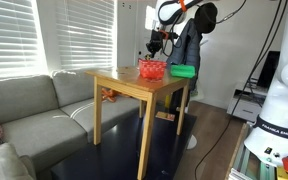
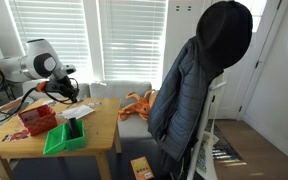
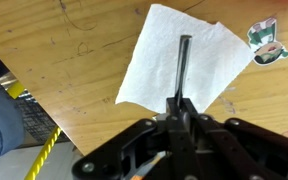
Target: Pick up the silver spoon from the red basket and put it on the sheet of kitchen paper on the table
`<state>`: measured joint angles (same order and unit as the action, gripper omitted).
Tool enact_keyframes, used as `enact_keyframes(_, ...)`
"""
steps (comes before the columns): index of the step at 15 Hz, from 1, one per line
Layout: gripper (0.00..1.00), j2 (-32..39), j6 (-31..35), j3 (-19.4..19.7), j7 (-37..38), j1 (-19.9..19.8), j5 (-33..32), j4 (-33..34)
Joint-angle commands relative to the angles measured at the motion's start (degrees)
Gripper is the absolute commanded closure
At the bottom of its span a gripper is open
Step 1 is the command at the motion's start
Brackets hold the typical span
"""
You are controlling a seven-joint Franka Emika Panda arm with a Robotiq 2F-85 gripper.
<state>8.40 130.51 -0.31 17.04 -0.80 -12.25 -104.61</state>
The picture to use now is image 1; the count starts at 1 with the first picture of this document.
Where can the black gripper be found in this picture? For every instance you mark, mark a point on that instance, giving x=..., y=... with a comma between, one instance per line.
x=155, y=41

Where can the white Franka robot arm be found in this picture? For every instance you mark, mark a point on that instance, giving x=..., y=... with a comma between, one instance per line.
x=284, y=83

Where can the red woven basket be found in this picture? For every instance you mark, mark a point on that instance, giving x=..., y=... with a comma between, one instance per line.
x=152, y=70

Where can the white door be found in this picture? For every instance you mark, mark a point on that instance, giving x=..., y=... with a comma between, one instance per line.
x=144, y=33

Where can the light wooden table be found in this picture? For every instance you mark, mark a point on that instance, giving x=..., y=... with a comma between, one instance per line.
x=134, y=83

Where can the blue-grey puffer jacket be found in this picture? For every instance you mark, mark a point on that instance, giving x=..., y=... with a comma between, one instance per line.
x=185, y=50

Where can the green plastic container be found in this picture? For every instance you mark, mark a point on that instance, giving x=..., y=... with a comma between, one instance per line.
x=183, y=71

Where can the orange octopus plush toy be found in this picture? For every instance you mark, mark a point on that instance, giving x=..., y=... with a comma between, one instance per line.
x=108, y=95

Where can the orange flat box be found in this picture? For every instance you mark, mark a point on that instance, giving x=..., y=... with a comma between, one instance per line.
x=165, y=116

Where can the white window blind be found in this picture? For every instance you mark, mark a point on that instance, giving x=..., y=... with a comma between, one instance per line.
x=10, y=36
x=85, y=33

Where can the black hat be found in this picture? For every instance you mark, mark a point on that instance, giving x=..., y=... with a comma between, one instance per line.
x=206, y=16

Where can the dark blue rug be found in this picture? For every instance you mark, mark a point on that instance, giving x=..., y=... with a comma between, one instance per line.
x=117, y=150

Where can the white media cabinet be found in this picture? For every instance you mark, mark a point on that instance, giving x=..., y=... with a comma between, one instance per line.
x=247, y=106

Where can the black monitor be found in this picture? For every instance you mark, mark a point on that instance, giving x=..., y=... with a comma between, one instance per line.
x=270, y=68

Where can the grey fabric sofa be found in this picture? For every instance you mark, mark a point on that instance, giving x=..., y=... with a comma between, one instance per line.
x=34, y=113

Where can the grey cushion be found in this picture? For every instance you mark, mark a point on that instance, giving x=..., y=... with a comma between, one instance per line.
x=4, y=165

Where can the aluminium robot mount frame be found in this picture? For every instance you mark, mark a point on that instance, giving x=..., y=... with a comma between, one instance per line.
x=250, y=160

